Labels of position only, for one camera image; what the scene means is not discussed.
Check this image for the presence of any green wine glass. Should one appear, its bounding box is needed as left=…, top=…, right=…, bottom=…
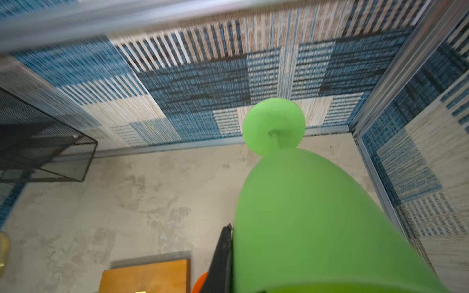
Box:
left=232, top=98, right=445, bottom=293

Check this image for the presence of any black wire mesh shelf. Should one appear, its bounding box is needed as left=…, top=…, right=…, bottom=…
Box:
left=1, top=89, right=98, bottom=183

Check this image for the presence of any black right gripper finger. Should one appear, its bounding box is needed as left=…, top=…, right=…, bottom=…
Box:
left=200, top=224, right=233, bottom=293

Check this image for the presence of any orange wine glass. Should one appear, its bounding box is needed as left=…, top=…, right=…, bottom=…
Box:
left=191, top=272, right=208, bottom=293

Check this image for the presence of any wooden rack base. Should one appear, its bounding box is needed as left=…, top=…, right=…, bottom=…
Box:
left=98, top=259, right=191, bottom=293

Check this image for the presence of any gold wire glass rack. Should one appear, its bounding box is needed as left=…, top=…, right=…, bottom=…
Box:
left=0, top=231, right=11, bottom=276

